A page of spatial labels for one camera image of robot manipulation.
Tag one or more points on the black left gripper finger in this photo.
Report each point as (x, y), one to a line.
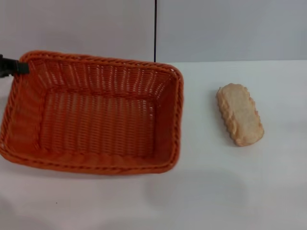
(14, 68)

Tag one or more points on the orange woven plastic basket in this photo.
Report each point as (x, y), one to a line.
(96, 124)

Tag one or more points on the oblong bread piece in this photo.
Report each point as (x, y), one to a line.
(241, 115)

